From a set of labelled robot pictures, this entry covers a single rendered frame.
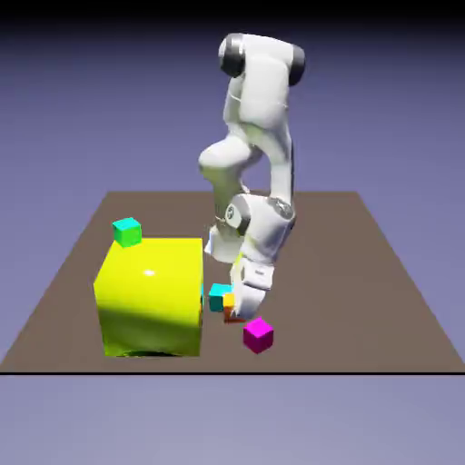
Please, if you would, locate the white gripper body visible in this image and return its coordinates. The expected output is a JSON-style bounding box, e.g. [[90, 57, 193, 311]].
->
[[232, 280, 269, 319]]

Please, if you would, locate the small orange cube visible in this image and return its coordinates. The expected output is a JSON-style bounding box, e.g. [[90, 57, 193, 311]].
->
[[222, 292, 248, 324]]

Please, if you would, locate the small teal cube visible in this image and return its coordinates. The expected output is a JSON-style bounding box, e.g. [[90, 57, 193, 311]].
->
[[208, 282, 234, 313]]

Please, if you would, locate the small magenta cube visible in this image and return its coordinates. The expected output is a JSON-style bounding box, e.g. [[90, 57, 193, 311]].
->
[[242, 316, 274, 355]]

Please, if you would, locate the small green cube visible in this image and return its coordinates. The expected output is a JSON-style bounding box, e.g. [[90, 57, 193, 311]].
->
[[111, 216, 143, 249]]

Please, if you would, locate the large yellow box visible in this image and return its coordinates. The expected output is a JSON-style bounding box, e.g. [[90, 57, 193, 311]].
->
[[93, 237, 204, 359]]

